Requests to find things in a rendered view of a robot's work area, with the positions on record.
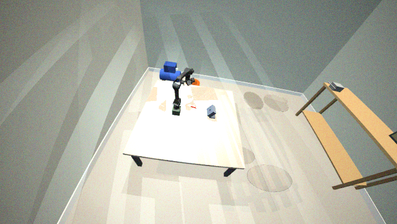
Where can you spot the grey metal panel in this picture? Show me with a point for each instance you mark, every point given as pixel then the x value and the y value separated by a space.
pixel 211 111

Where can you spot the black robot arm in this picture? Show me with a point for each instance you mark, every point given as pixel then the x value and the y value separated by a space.
pixel 187 72

